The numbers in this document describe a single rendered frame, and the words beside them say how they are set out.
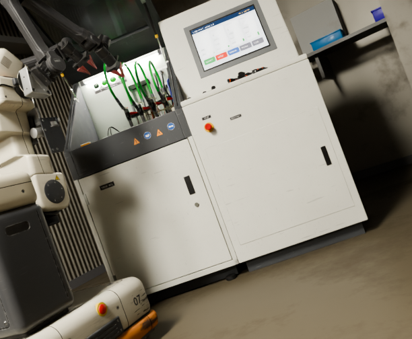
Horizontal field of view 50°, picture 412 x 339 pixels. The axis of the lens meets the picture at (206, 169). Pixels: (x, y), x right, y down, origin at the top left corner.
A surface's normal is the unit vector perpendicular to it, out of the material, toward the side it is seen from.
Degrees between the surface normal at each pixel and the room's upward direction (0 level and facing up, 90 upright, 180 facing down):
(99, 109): 90
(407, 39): 90
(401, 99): 90
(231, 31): 76
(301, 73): 90
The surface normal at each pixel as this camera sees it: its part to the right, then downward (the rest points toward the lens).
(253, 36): -0.19, -0.19
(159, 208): -0.11, 0.03
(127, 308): 0.82, -0.31
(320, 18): -0.46, 0.16
